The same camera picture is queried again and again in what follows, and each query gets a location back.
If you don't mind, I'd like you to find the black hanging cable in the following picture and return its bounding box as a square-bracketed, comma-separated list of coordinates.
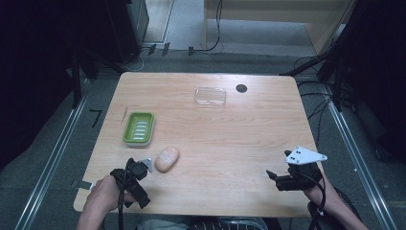
[191, 0, 224, 54]

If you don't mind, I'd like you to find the white floor cable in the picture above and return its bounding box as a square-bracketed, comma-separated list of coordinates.
[121, 47, 151, 73]

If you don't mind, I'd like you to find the peach soap bar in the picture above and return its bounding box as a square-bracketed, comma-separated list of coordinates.
[154, 146, 181, 174]

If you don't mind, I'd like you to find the thin wooden stick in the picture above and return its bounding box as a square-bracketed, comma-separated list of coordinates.
[120, 105, 129, 126]

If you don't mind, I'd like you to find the person's left hand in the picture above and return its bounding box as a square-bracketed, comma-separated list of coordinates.
[84, 174, 137, 219]

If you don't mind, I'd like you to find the clear plastic lid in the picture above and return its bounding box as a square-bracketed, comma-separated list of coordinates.
[193, 86, 228, 108]

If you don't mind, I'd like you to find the bundle of black floor cables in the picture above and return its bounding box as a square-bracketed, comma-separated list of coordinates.
[293, 55, 336, 149]

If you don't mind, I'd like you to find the grey tape strip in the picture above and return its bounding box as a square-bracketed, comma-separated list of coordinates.
[71, 179, 94, 191]

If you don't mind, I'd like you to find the green soap dish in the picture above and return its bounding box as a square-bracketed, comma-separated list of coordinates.
[122, 111, 156, 148]

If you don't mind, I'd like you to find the black metal stand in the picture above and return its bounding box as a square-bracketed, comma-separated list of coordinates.
[70, 51, 100, 110]

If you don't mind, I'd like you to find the person's right hand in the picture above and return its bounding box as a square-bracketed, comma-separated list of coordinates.
[302, 178, 330, 206]

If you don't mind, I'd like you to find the hand-held gripper cable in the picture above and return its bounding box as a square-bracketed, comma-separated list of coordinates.
[117, 157, 135, 230]
[298, 172, 327, 230]

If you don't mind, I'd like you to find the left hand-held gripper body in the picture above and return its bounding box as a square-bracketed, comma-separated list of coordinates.
[109, 157, 153, 210]

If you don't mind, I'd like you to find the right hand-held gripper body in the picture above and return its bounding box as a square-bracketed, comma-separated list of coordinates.
[276, 146, 328, 193]

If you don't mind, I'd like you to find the left hand-held gripper cable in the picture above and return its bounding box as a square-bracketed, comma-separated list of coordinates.
[117, 157, 135, 230]

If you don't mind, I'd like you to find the black cabinet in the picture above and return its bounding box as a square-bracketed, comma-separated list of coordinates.
[104, 0, 150, 65]

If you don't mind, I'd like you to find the light wooden furniture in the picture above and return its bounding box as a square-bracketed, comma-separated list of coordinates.
[204, 0, 359, 56]

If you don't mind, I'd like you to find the black tripod stand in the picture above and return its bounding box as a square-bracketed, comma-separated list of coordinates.
[280, 37, 353, 113]

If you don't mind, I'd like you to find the metal floor rail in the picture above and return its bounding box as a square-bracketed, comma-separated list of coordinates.
[324, 84, 398, 230]
[13, 80, 92, 230]

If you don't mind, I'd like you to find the right hand-held gripper cable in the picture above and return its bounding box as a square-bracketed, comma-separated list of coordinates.
[298, 172, 327, 230]

